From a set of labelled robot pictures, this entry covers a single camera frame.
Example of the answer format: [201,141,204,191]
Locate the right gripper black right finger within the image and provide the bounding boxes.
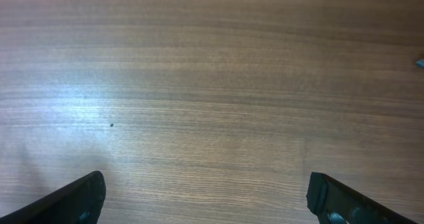
[306,172,417,224]

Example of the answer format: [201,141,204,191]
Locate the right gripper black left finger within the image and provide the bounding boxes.
[1,171,106,224]

